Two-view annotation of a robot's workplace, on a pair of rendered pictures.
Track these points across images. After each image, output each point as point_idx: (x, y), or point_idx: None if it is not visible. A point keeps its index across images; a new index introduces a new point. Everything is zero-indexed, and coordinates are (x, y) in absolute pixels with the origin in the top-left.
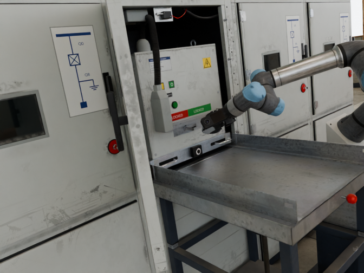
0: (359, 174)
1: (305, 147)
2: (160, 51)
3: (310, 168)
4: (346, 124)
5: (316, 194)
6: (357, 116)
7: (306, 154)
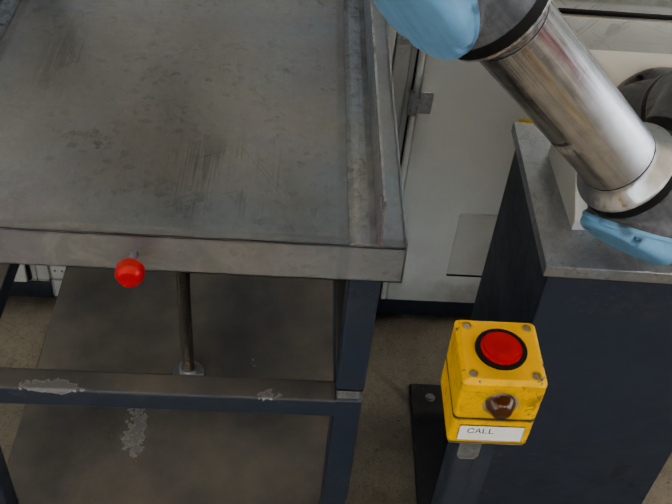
0: (263, 240)
1: (371, 83)
2: None
3: (255, 143)
4: (626, 95)
5: (67, 203)
6: (653, 89)
7: (369, 103)
